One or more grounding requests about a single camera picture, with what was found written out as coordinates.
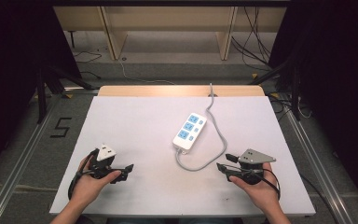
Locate aluminium floor rail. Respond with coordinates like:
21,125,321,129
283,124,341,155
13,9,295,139
0,101,59,224
282,106,357,224

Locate dark curtain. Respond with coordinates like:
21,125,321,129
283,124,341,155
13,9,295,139
0,0,82,183
268,0,358,216

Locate person's right hand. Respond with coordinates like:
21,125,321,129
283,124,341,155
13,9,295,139
228,161,282,216

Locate thin black floor cable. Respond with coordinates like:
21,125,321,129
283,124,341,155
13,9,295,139
72,50,103,80

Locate bundle of black cables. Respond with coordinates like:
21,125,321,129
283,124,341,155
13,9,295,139
230,6,274,69

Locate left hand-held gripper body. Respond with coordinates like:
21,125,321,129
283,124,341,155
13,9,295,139
88,143,124,181

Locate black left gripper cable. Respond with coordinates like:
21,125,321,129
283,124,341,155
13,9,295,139
67,148,101,201

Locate white power strip blue sockets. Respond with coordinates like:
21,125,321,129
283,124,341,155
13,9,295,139
172,112,209,156

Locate white floor cable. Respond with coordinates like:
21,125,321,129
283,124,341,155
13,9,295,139
117,58,175,86

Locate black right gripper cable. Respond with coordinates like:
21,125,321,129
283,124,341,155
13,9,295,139
229,164,282,201

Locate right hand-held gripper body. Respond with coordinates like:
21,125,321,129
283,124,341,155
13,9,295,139
227,148,277,187

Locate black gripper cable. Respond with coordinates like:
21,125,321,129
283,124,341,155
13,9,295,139
229,164,282,201
67,148,101,201

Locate person's left hand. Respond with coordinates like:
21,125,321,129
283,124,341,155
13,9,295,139
70,155,123,207

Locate light wooden desk frame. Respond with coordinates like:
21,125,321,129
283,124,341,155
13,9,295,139
52,6,287,62

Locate grey power strip cable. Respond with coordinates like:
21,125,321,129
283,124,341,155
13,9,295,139
174,82,228,173

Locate black metal stand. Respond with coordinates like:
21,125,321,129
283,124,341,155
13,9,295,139
248,57,303,122
34,63,95,125

